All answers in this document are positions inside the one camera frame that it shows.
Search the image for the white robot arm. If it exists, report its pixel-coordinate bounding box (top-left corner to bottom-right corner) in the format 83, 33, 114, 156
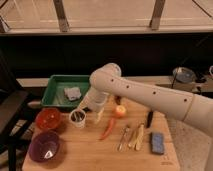
84, 63, 213, 137

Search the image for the grey sponge in tray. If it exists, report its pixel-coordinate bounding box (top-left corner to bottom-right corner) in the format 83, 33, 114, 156
64, 87, 81, 101

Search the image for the green plastic tray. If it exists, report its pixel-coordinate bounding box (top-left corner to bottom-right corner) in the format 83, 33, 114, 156
41, 75, 90, 109

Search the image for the red chili pepper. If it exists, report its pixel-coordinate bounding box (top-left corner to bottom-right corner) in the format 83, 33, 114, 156
99, 117, 116, 140

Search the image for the white cup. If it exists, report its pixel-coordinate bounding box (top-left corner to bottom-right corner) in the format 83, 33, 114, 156
69, 109, 86, 128

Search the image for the yellow red apple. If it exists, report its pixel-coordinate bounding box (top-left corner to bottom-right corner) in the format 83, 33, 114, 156
114, 105, 127, 118

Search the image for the dark red grape bunch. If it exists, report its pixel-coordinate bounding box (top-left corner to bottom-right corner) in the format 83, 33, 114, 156
115, 96, 121, 105

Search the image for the metal fork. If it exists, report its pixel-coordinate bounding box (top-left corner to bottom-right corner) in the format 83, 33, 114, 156
117, 124, 131, 151

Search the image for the wooden spatula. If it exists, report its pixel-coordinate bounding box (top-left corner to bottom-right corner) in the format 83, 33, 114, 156
128, 124, 144, 151

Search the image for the orange plastic bowl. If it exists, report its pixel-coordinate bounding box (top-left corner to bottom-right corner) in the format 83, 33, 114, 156
35, 108, 61, 131

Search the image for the purple plastic bowl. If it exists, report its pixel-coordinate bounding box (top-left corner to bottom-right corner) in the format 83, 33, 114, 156
28, 131, 60, 163

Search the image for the blue sponge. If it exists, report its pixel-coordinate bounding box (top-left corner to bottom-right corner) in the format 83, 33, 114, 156
151, 132, 165, 155

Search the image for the dark chair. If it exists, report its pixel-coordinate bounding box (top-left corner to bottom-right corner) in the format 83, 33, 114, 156
0, 50, 32, 171

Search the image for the metal bowl in background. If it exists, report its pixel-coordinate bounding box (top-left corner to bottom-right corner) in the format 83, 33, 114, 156
173, 67, 195, 83

